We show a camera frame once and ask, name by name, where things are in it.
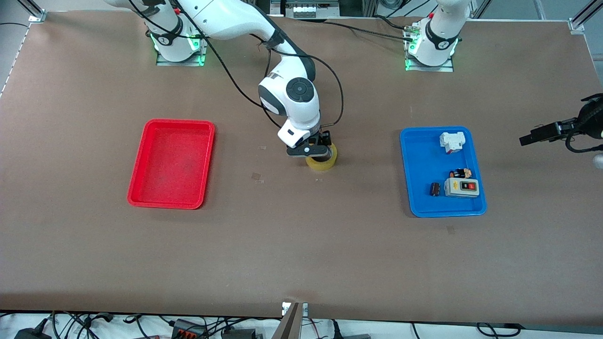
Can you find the yellow clear tape roll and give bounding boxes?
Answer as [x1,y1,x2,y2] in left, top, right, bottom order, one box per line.
[305,143,338,172]

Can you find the white plug adapter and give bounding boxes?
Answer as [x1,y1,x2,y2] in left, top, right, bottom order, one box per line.
[439,131,467,155]

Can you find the blue plastic tray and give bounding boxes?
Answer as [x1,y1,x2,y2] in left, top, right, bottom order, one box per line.
[400,126,487,218]

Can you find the red plastic tray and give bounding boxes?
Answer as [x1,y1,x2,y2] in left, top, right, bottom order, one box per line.
[127,119,216,210]

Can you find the metal table edge clamp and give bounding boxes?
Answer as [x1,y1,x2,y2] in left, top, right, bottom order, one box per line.
[282,301,309,317]

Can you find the black orange power strip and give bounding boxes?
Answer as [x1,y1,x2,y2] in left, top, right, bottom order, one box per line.
[170,319,208,339]

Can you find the black power adapter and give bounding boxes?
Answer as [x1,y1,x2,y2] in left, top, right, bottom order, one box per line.
[14,327,52,339]

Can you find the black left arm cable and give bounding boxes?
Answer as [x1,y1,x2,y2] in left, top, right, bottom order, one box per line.
[565,133,603,154]

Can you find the grey push button switch box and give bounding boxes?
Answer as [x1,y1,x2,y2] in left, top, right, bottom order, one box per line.
[444,178,480,199]

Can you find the long black table cable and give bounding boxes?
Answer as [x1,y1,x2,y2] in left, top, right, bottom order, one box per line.
[324,21,411,42]

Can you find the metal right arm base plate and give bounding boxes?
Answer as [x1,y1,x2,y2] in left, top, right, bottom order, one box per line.
[155,15,211,67]

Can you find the short black table cable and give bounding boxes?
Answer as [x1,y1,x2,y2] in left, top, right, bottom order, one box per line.
[375,16,414,30]

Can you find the aluminium frame rack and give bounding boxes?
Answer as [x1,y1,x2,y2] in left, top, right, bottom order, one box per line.
[269,0,377,19]

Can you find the grey support post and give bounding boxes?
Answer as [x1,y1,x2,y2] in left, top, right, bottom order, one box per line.
[271,303,302,339]

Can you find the black floor cable loop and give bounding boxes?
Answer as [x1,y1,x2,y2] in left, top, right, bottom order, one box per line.
[476,323,522,338]

